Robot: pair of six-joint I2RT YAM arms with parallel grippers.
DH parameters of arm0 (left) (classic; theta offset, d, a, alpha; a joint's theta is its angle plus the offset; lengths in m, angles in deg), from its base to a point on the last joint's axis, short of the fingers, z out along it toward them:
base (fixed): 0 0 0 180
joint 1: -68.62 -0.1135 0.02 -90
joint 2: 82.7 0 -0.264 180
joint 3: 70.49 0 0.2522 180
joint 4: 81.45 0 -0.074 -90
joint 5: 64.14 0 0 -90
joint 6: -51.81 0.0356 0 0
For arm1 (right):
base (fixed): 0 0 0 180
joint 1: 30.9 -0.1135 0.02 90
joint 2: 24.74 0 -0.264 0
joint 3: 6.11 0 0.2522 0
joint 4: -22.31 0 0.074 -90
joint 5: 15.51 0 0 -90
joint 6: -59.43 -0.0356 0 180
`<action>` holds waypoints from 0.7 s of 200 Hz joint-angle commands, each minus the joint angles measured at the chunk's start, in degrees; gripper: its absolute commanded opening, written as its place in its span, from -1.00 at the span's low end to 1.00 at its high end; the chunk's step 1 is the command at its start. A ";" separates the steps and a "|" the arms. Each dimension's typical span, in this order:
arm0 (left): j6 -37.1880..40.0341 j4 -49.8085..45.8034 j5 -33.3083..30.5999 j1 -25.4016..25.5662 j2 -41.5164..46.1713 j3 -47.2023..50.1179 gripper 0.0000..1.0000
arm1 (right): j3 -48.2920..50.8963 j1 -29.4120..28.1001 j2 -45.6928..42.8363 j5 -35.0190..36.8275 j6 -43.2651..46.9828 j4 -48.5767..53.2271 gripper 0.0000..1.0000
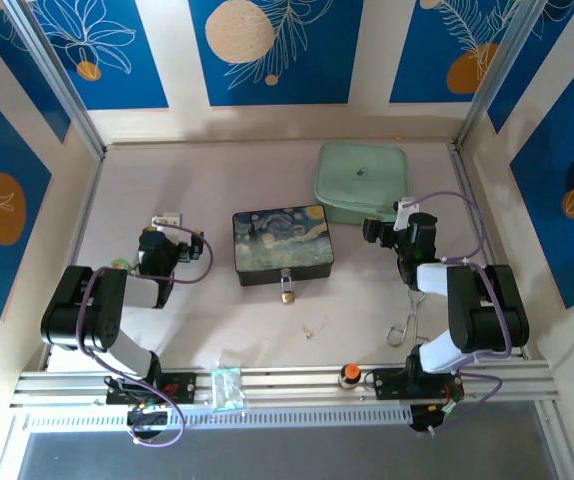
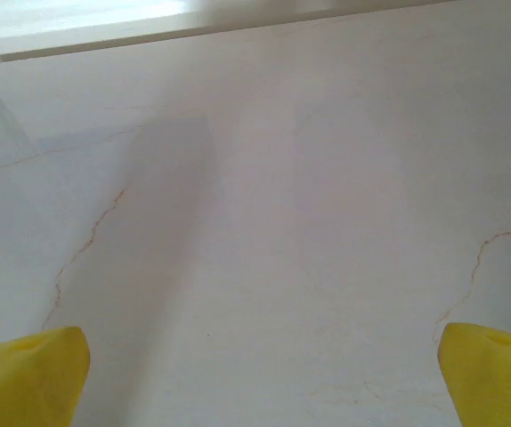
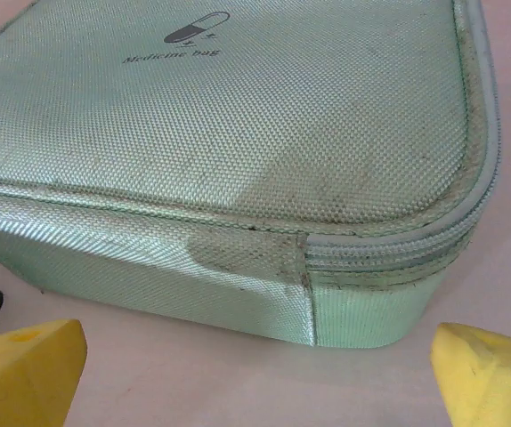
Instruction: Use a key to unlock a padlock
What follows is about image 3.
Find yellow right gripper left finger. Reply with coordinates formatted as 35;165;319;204
0;318;89;427

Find mint green medicine bag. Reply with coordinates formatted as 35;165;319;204
0;0;502;349

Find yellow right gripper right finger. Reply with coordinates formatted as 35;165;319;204
430;322;511;427

